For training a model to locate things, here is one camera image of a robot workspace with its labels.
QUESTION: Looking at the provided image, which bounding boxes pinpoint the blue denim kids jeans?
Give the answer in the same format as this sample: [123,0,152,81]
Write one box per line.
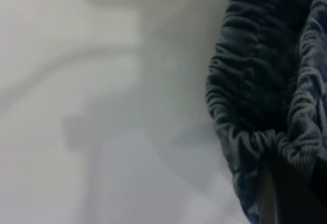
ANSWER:
[205,0,327,224]

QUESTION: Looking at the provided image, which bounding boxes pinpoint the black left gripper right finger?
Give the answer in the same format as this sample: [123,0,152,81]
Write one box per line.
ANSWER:
[277,157,321,224]

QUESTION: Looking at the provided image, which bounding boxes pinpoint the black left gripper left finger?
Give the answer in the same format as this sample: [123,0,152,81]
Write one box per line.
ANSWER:
[256,154,281,224]

